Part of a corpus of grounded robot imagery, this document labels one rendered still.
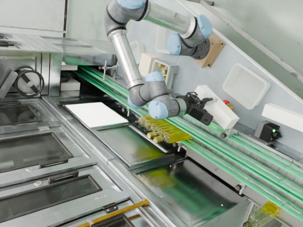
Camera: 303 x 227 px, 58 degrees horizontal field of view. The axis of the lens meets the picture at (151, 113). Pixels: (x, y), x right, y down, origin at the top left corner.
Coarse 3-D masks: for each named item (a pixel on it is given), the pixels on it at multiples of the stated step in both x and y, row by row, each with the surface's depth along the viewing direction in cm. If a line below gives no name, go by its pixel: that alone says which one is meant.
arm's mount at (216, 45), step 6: (210, 36) 157; (216, 36) 162; (210, 42) 156; (216, 42) 153; (222, 42) 159; (210, 48) 156; (216, 48) 157; (222, 48) 160; (210, 54) 158; (216, 54) 162; (198, 60) 164; (204, 60) 160; (210, 60) 163; (204, 66) 164; (210, 66) 167
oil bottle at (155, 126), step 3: (153, 123) 165; (156, 123) 166; (159, 123) 167; (162, 123) 168; (165, 123) 169; (168, 123) 169; (153, 126) 163; (156, 126) 163; (159, 126) 163; (162, 126) 165; (153, 129) 163; (156, 129) 163
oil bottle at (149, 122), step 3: (147, 120) 169; (150, 120) 170; (153, 120) 171; (156, 120) 172; (159, 120) 172; (162, 120) 173; (165, 120) 174; (144, 123) 169; (147, 123) 167; (150, 123) 167; (147, 126) 167; (150, 126) 167
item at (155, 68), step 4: (156, 60) 192; (152, 64) 196; (156, 64) 196; (164, 64) 186; (152, 68) 196; (156, 68) 198; (160, 68) 200; (164, 68) 197; (168, 68) 184; (168, 72) 184; (168, 76) 186
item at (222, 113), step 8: (200, 88) 130; (208, 88) 133; (200, 96) 131; (216, 96) 130; (216, 104) 124; (224, 104) 127; (208, 112) 128; (216, 112) 124; (224, 112) 121; (232, 112) 124; (216, 120) 125; (224, 120) 122; (232, 120) 119; (224, 128) 122
